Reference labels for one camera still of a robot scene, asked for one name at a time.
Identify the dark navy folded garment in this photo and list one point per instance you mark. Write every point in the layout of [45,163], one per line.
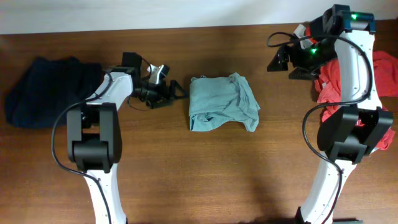
[47,88]

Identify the light blue-grey t-shirt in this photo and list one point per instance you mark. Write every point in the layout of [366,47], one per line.
[216,101]

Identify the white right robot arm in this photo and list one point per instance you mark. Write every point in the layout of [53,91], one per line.
[359,123]

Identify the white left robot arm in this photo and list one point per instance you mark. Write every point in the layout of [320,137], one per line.
[94,139]

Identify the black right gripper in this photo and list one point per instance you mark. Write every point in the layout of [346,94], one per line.
[295,51]

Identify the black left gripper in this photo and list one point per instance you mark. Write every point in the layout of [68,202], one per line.
[162,95]

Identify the red printed t-shirt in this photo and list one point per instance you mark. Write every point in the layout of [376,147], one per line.
[385,76]

